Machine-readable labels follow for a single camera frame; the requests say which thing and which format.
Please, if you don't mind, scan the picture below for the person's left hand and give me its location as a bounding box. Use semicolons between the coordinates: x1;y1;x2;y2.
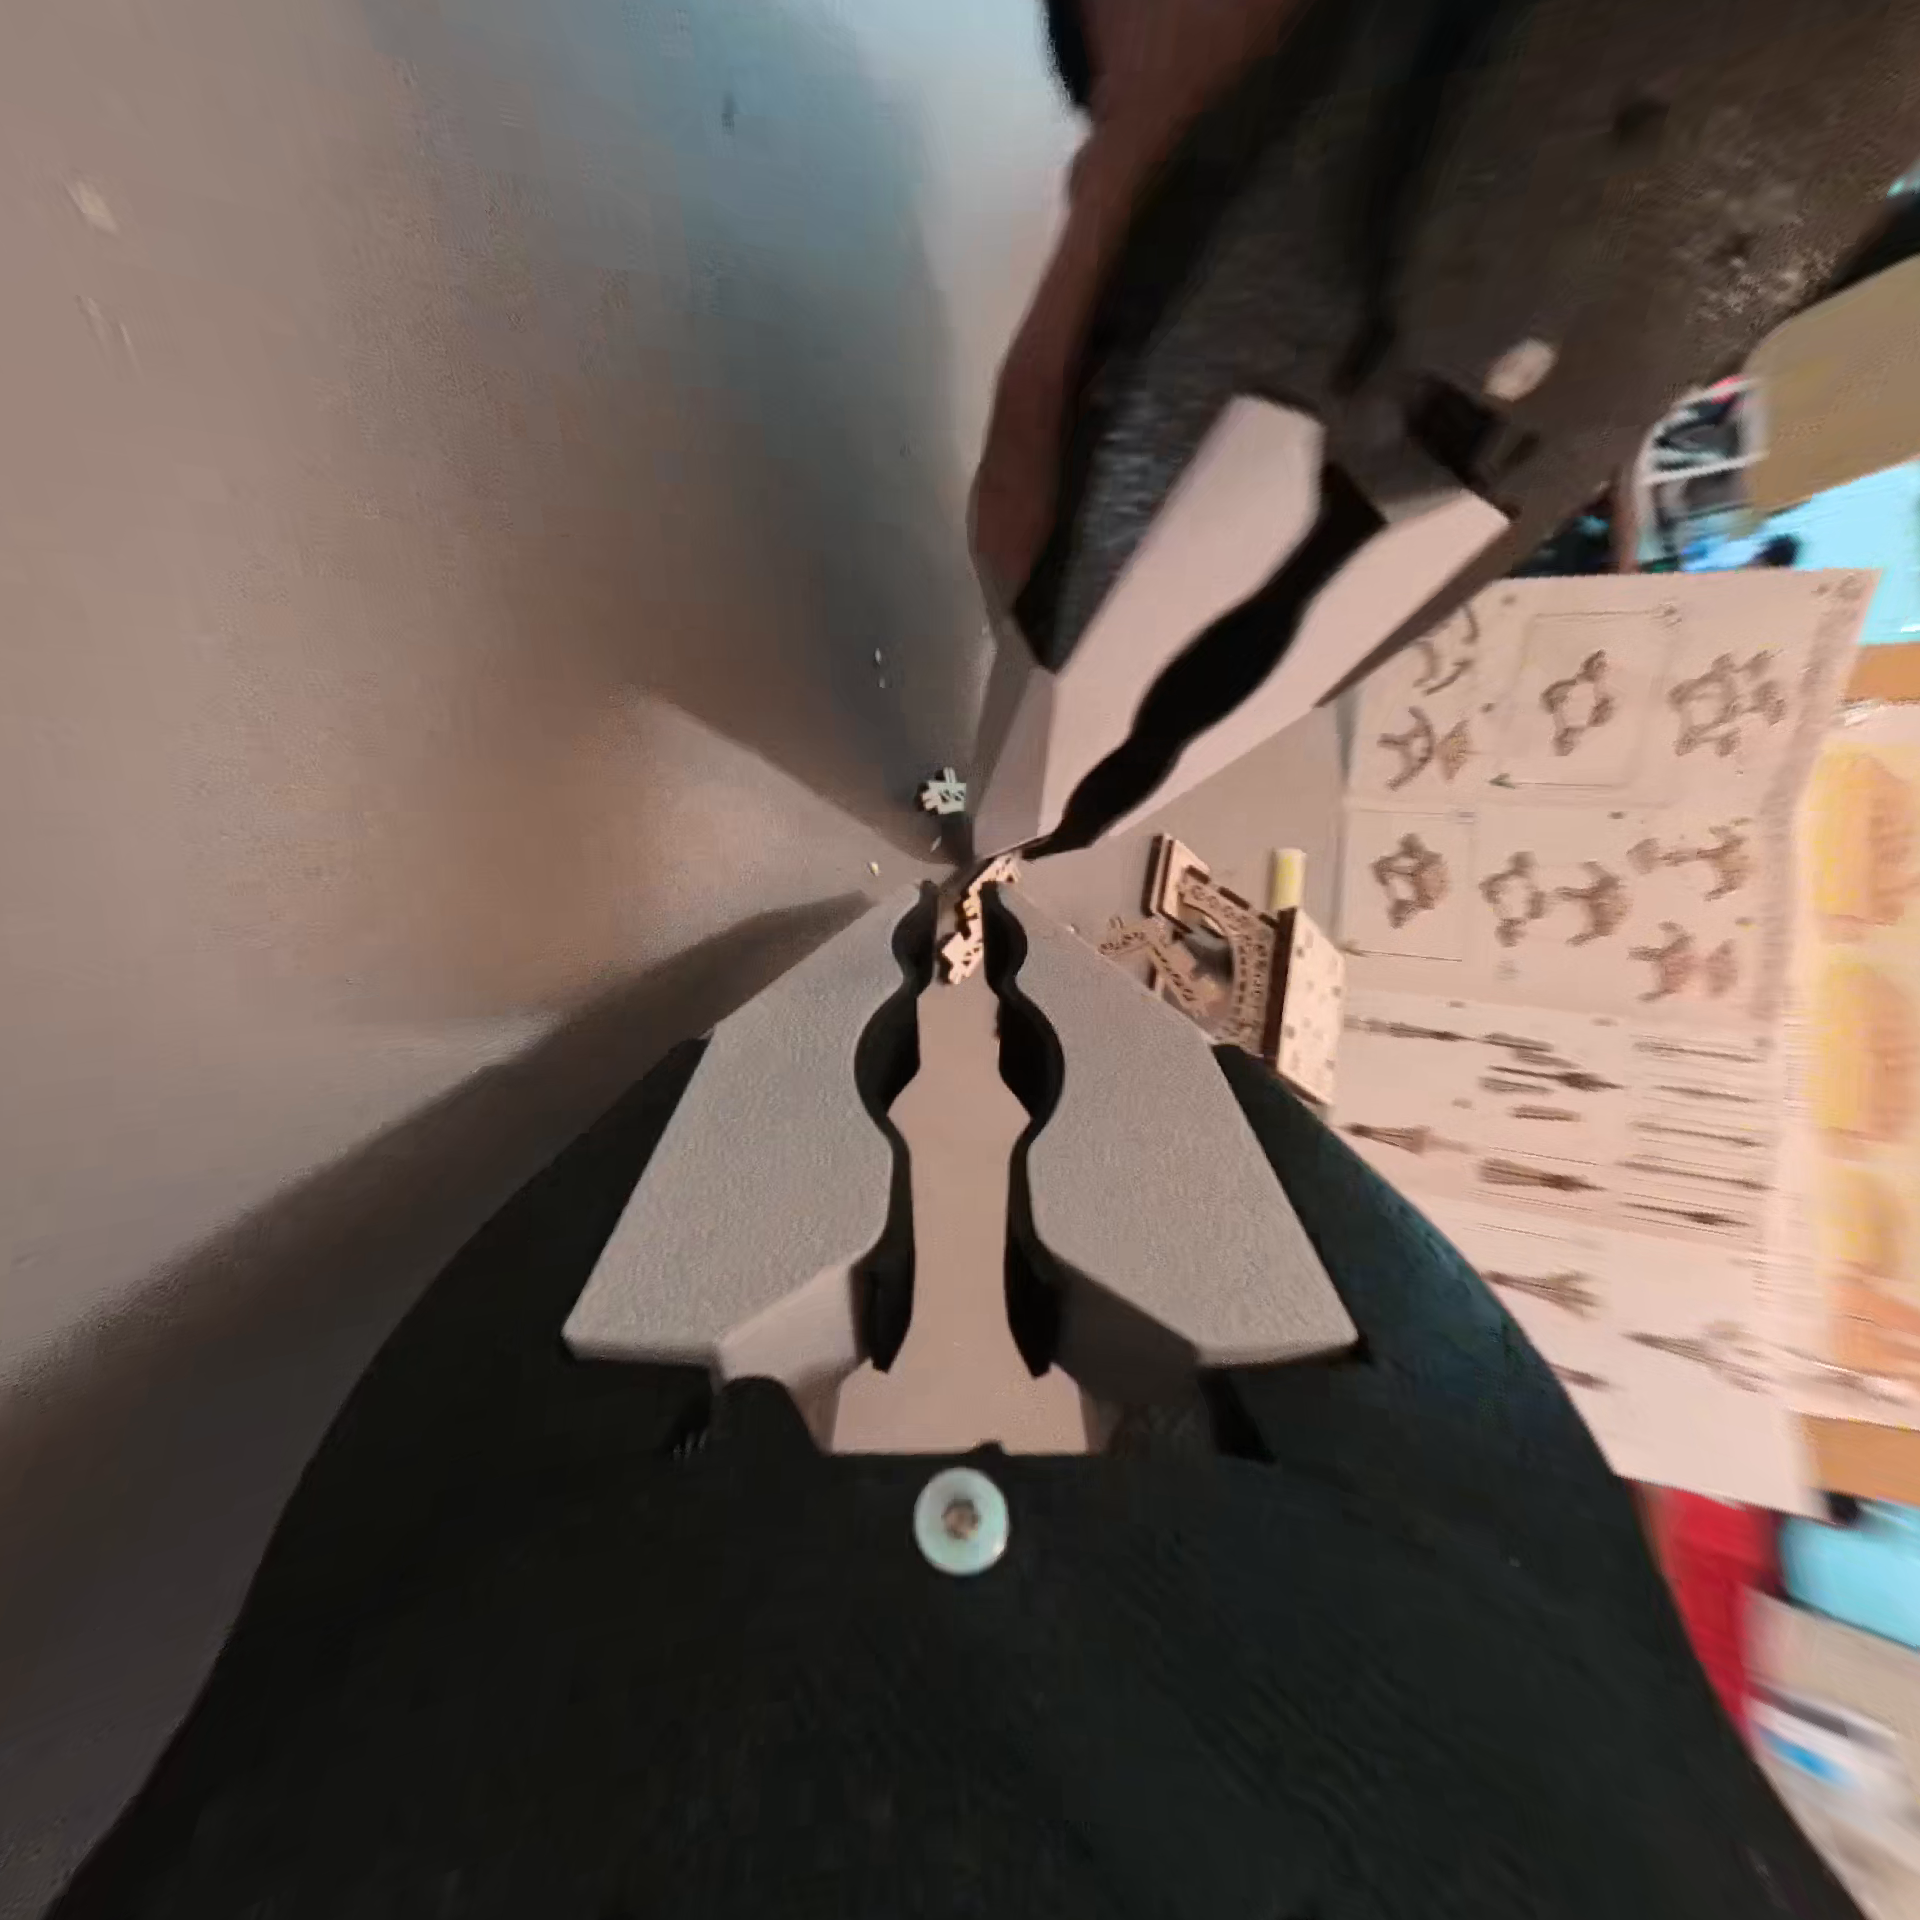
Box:
966;58;1205;606

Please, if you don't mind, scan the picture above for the yellow printed sheet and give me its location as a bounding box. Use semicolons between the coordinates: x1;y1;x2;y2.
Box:
1786;703;1920;1418

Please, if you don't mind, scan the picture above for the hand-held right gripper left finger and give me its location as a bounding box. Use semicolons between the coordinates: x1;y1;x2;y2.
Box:
561;881;943;1452

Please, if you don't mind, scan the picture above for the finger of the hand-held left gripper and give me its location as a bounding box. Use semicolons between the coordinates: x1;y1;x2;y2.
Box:
971;393;1327;866
1046;503;1514;853

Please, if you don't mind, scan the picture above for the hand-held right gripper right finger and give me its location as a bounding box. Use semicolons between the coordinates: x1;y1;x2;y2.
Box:
987;885;1363;1452

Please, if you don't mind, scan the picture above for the tan cardboard box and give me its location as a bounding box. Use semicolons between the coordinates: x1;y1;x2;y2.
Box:
1743;269;1920;519

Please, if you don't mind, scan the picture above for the paper instruction sheet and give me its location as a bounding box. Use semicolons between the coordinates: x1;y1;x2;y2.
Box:
1332;569;1881;1520

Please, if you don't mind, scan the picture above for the wooden tower base model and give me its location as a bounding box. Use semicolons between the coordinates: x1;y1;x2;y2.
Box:
1141;832;1347;1106

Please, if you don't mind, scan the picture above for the wooden lattice arch piece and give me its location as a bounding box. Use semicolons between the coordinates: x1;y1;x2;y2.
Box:
918;767;1033;990

